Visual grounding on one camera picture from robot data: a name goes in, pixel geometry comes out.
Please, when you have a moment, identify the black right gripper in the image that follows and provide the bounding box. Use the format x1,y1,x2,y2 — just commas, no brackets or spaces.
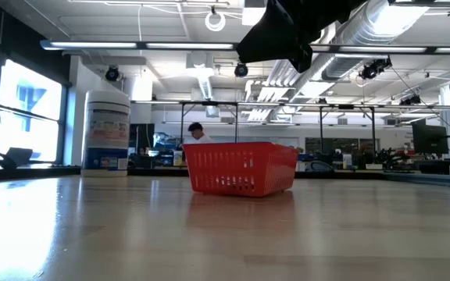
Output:
235,0,366,73

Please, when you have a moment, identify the red plastic slotted basket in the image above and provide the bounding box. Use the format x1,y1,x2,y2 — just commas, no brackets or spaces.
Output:
182,141,300,198

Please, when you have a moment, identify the black ceiling spotlight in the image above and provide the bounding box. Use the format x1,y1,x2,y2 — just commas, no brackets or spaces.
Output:
359,56,393,81
105,65,121,82
399,94,422,106
234,61,249,78

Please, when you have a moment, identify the person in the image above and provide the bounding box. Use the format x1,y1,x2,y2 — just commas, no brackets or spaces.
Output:
181,122,213,144

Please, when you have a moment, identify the black computer monitor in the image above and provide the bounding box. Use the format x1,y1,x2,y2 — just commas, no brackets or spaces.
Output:
411,119,450,156

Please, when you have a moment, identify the black bar with light strips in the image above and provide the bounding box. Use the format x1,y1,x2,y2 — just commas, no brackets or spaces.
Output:
39,38,450,55

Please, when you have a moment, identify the white wipes canister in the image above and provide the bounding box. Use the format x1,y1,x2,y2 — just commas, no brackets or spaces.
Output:
80,90,132,179

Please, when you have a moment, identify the dark laptop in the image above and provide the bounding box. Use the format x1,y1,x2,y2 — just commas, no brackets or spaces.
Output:
5,147,34,165

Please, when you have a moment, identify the white coiled cable ring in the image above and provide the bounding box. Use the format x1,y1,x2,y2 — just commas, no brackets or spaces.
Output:
204,5,227,32

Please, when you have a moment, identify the silver ventilation duct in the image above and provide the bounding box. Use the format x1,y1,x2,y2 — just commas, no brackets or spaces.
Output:
310,0,431,81

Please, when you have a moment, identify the black metal stand frame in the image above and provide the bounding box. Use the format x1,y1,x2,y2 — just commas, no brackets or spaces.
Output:
318,103,377,162
179,100,239,144

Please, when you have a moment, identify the black aluminium table frame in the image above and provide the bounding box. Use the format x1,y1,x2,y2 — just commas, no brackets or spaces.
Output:
0,165,450,191

